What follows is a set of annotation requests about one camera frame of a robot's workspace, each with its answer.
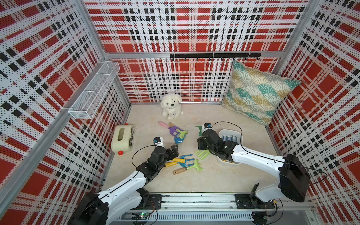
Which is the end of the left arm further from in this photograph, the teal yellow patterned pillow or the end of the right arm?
the teal yellow patterned pillow

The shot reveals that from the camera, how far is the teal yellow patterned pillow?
857mm

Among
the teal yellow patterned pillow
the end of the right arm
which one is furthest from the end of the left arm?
the teal yellow patterned pillow
